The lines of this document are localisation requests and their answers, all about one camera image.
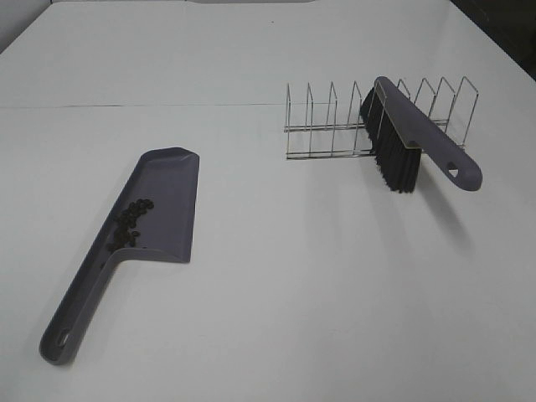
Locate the purple plastic dustpan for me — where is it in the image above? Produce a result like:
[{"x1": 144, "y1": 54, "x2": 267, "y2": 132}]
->
[{"x1": 39, "y1": 147, "x2": 200, "y2": 365}]

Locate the pile of coffee beans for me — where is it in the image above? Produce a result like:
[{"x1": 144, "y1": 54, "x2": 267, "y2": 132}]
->
[{"x1": 105, "y1": 198, "x2": 155, "y2": 255}]

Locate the purple hand brush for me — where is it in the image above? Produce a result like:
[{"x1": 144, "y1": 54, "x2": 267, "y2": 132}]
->
[{"x1": 359, "y1": 76, "x2": 483, "y2": 193}]

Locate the metal wire rack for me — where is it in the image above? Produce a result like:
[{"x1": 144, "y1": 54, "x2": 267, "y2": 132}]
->
[{"x1": 283, "y1": 76, "x2": 480, "y2": 160}]

